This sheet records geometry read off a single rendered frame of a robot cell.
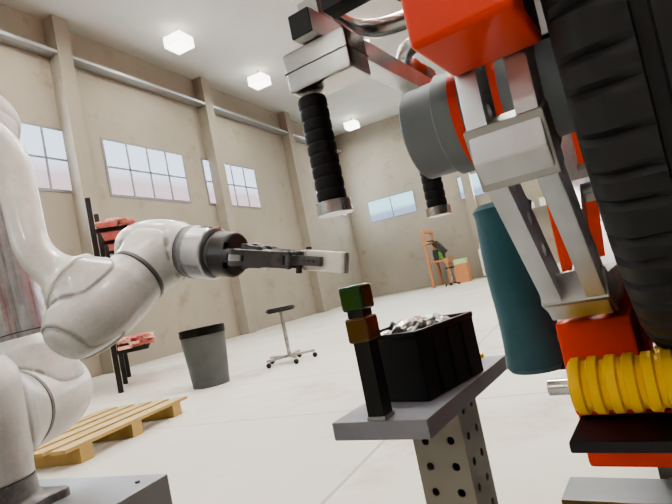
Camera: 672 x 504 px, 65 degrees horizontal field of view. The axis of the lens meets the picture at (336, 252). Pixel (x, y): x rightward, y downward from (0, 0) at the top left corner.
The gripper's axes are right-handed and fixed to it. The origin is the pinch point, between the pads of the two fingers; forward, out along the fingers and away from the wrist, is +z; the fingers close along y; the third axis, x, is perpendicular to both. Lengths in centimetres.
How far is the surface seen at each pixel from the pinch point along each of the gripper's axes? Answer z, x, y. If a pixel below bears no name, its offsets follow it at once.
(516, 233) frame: 29.3, -5.3, -16.9
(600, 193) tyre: 36.2, -8.5, -24.7
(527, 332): 27.0, 9.3, 12.5
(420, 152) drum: 13.9, -15.4, -0.3
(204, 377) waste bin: -287, 140, 298
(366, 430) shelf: 5.1, 26.2, 5.5
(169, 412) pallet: -232, 132, 201
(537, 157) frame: 31.5, -11.5, -22.6
